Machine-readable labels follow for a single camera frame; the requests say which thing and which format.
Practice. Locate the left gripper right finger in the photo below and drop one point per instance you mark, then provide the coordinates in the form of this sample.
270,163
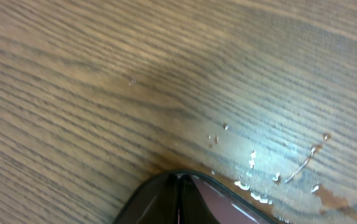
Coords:
192,207

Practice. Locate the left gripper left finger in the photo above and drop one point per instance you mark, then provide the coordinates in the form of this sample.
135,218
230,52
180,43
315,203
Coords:
153,202

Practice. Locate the black tray with pink water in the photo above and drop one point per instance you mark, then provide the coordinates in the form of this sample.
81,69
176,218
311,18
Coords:
226,206

